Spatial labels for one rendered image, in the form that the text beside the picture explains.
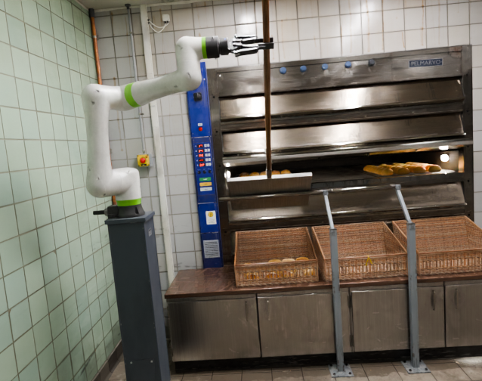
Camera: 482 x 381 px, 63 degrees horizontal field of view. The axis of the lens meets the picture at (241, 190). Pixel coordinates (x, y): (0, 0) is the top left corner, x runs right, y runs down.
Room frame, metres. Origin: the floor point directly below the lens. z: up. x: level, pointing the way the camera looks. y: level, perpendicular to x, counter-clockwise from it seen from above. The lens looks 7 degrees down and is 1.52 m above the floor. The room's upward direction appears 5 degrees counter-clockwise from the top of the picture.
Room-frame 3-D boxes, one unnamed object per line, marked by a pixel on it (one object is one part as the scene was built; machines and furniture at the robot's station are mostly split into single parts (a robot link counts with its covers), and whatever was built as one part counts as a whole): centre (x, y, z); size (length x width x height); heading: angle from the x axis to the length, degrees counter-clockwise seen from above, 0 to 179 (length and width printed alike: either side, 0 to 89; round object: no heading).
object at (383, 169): (3.41, -1.39, 1.21); 0.61 x 0.48 x 0.06; 177
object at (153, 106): (3.05, 0.61, 1.45); 0.05 x 0.02 x 2.30; 87
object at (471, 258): (2.70, -1.39, 0.72); 0.56 x 0.49 x 0.28; 88
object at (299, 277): (2.76, -0.20, 0.72); 0.56 x 0.49 x 0.28; 88
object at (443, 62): (3.02, -0.79, 1.99); 1.80 x 0.08 x 0.21; 87
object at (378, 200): (3.00, -0.78, 1.02); 1.79 x 0.11 x 0.19; 87
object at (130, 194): (2.02, 0.59, 1.36); 0.16 x 0.13 x 0.19; 148
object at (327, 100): (3.00, -0.78, 1.80); 1.79 x 0.11 x 0.19; 87
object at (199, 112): (3.98, 0.22, 1.07); 1.93 x 0.16 x 2.15; 177
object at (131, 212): (2.03, 0.64, 1.23); 0.26 x 0.15 x 0.06; 88
